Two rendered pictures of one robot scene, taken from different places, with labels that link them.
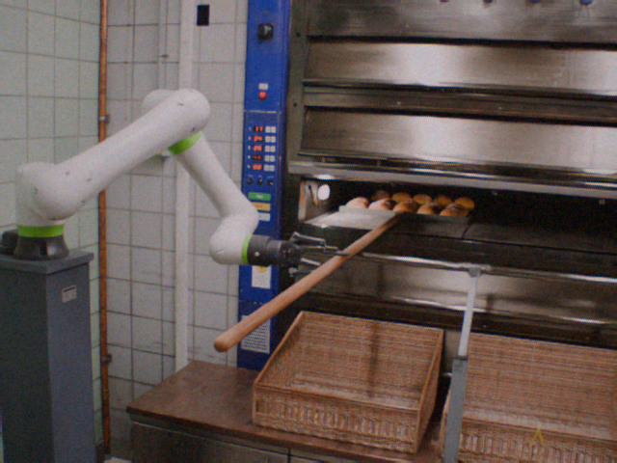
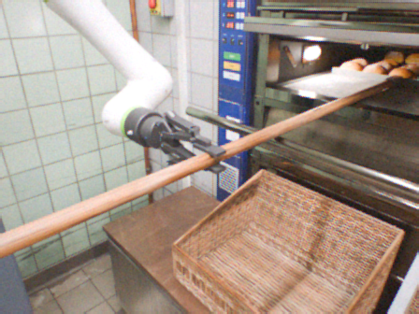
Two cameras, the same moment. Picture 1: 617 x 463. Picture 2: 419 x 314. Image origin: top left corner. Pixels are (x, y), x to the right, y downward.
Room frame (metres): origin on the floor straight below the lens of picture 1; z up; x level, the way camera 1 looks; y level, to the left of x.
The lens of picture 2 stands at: (1.40, -0.38, 1.48)
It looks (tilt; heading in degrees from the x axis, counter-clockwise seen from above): 26 degrees down; 29
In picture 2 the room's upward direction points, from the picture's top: straight up
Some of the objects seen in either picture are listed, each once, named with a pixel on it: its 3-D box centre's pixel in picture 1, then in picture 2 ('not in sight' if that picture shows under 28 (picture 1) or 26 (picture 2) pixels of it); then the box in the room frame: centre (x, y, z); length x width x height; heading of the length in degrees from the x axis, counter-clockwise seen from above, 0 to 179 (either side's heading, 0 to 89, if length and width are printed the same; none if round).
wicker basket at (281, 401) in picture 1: (352, 375); (279, 255); (2.24, -0.17, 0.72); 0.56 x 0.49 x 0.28; 72
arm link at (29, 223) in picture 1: (41, 198); not in sight; (1.75, 0.71, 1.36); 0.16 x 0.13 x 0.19; 36
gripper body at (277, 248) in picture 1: (285, 254); (164, 135); (1.97, 0.06, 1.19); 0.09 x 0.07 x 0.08; 72
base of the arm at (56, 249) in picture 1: (25, 241); not in sight; (1.78, 0.77, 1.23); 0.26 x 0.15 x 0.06; 71
